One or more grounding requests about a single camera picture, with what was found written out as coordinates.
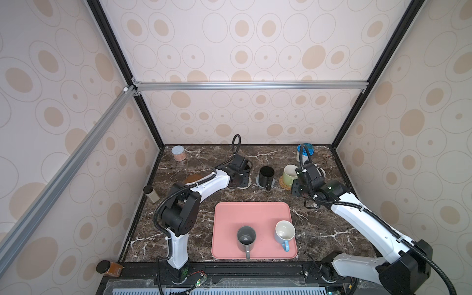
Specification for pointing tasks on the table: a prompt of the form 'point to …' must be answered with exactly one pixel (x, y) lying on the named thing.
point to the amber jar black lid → (107, 267)
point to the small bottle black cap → (149, 192)
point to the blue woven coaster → (265, 180)
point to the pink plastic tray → (263, 217)
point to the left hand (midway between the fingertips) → (249, 179)
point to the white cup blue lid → (310, 150)
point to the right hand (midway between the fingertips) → (302, 186)
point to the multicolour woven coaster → (250, 182)
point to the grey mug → (246, 237)
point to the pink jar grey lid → (179, 153)
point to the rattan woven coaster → (282, 184)
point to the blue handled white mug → (284, 231)
